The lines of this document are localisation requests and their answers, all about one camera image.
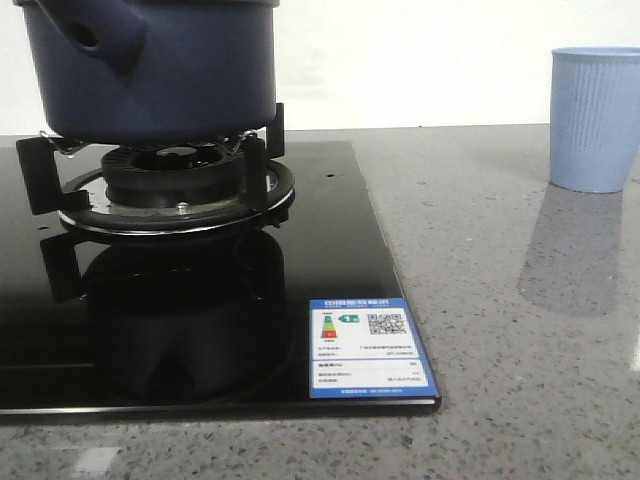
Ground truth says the black gas burner head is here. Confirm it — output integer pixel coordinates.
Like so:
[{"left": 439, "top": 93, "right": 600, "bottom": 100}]
[{"left": 101, "top": 146, "right": 245, "bottom": 208}]

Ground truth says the light blue ribbed cup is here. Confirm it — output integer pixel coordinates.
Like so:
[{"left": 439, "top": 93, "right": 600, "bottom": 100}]
[{"left": 550, "top": 46, "right": 639, "bottom": 193}]

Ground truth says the dark blue cooking pot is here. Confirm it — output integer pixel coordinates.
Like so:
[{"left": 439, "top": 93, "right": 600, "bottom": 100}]
[{"left": 20, "top": 1, "right": 276, "bottom": 145}]

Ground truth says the black glass gas stove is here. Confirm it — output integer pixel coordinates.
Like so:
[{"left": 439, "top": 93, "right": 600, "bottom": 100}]
[{"left": 1, "top": 138, "right": 442, "bottom": 424}]

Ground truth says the blue energy label sticker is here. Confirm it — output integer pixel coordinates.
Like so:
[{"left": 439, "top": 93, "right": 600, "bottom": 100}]
[{"left": 309, "top": 298, "right": 439, "bottom": 402}]

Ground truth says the black pot support grate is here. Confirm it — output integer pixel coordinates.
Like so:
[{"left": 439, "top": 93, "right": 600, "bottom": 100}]
[{"left": 16, "top": 104, "right": 295, "bottom": 237}]

